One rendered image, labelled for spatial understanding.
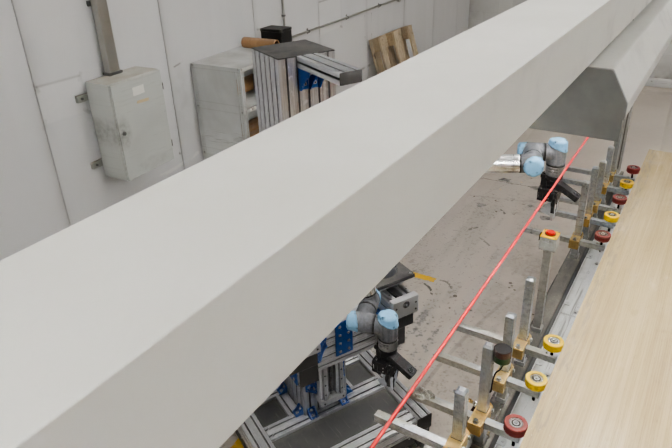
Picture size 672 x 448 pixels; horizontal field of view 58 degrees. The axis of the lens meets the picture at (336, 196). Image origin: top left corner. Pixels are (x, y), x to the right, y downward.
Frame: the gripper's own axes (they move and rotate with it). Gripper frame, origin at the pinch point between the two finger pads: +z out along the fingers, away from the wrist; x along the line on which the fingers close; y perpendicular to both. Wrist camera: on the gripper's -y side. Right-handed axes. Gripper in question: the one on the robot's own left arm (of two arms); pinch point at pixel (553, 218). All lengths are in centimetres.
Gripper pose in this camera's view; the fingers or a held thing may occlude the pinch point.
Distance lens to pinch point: 273.4
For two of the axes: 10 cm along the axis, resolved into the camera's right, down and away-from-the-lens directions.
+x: -5.4, 3.9, -7.5
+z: 0.4, 9.0, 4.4
